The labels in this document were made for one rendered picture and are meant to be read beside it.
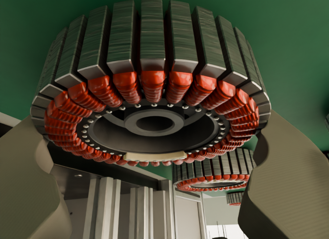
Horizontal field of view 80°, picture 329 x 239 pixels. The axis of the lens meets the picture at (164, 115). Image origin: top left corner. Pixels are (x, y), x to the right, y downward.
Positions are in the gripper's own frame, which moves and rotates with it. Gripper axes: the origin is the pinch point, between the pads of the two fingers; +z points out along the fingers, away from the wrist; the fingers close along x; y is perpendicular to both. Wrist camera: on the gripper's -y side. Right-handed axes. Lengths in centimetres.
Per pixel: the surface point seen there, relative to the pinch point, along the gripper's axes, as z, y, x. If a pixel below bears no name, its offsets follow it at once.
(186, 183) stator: 4.6, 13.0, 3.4
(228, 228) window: 281, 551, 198
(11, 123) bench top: 3.5, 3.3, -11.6
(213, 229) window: 288, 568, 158
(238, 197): 27, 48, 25
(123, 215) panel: 13.1, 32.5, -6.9
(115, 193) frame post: 6.6, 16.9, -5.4
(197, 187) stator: 7.3, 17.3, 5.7
